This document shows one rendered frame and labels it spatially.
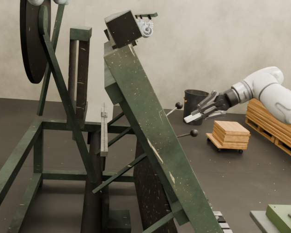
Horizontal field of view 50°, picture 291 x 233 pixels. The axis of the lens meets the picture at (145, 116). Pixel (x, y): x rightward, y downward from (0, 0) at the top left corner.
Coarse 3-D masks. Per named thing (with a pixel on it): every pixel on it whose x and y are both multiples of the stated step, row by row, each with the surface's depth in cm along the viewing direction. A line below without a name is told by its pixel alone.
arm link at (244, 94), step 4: (236, 84) 131; (240, 84) 130; (244, 84) 129; (232, 88) 132; (236, 88) 129; (240, 88) 129; (244, 88) 128; (248, 88) 128; (236, 92) 129; (240, 92) 128; (244, 92) 128; (248, 92) 128; (240, 96) 129; (244, 96) 129; (248, 96) 129; (252, 96) 130; (240, 100) 130; (244, 100) 130; (248, 100) 131
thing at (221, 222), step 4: (216, 212) 205; (220, 212) 205; (220, 216) 202; (220, 220) 197; (224, 220) 197; (220, 224) 192; (224, 224) 193; (224, 228) 190; (228, 228) 190; (224, 232) 185; (228, 232) 186
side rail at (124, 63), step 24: (120, 48) 108; (120, 72) 110; (144, 72) 112; (144, 96) 114; (144, 120) 117; (168, 120) 119; (168, 144) 122; (168, 168) 125; (192, 192) 130; (192, 216) 133
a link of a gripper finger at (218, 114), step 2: (218, 112) 135; (212, 114) 135; (214, 114) 134; (216, 114) 134; (218, 114) 133; (220, 114) 133; (222, 114) 133; (224, 114) 133; (206, 116) 135; (208, 116) 133; (210, 116) 133; (212, 116) 133; (214, 116) 133; (216, 116) 133; (218, 116) 133; (220, 116) 134; (222, 116) 134; (224, 116) 134; (204, 118) 133; (206, 118) 133; (208, 118) 133; (210, 118) 133; (212, 118) 133
